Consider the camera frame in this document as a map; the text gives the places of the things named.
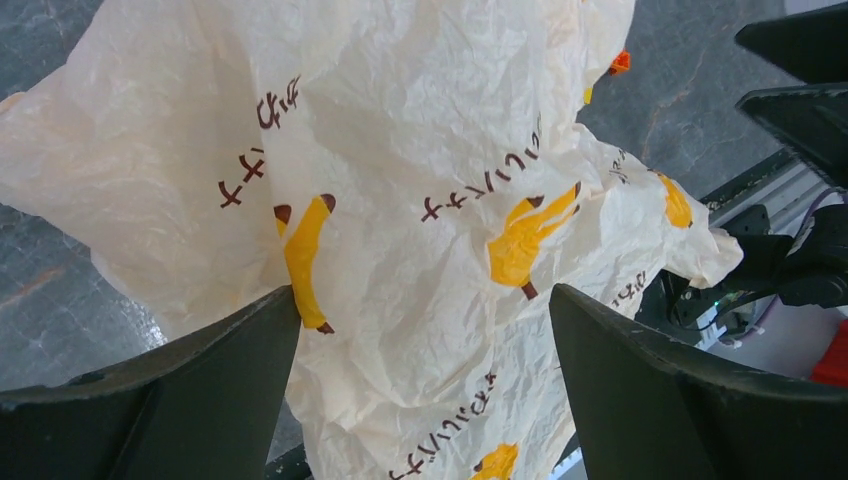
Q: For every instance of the cream banana print plastic bag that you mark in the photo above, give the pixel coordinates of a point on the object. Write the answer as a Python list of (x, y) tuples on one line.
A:
[(413, 169)]

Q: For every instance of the orange curved toy piece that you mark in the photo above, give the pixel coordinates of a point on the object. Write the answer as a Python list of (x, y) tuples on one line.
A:
[(621, 64)]

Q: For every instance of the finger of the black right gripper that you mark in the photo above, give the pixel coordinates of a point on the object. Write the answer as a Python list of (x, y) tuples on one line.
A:
[(809, 120), (810, 46)]

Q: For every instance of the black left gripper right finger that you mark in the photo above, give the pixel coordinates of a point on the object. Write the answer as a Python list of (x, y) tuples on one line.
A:
[(647, 406)]

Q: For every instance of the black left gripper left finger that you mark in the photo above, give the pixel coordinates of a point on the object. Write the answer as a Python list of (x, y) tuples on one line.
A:
[(204, 406)]

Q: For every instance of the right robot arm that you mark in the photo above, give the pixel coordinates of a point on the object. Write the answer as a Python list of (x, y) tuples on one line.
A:
[(808, 268)]

